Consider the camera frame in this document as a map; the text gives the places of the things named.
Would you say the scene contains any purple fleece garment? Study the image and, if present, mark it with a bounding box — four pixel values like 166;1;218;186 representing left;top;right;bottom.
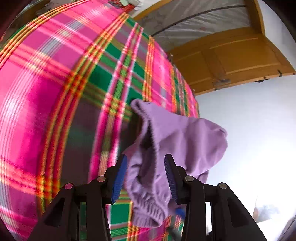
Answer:
124;99;228;228

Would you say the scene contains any pink plaid tablecloth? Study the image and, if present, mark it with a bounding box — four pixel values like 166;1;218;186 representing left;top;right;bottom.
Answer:
1;1;199;240

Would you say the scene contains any black binder clip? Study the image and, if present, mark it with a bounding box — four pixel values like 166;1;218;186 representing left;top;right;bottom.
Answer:
168;53;174;66

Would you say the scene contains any wooden door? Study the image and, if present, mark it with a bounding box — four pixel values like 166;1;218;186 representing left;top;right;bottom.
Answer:
169;27;295;95

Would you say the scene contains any plastic-covered doorway curtain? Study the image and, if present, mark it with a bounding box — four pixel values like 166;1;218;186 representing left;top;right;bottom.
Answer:
138;0;251;52

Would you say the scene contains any red gift box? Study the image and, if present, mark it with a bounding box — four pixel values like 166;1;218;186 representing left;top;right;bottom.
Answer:
107;0;135;13

